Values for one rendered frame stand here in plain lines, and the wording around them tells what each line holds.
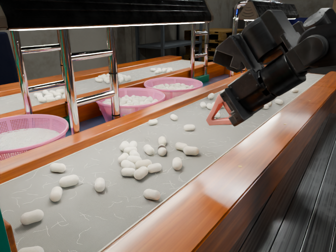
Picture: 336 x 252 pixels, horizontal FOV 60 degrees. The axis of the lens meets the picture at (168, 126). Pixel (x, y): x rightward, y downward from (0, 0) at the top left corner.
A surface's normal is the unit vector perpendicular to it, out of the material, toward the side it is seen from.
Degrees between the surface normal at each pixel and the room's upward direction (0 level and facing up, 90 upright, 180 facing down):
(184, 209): 0
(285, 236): 0
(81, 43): 90
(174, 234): 0
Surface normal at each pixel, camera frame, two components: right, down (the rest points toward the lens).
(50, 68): 0.83, 0.20
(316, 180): 0.00, -0.93
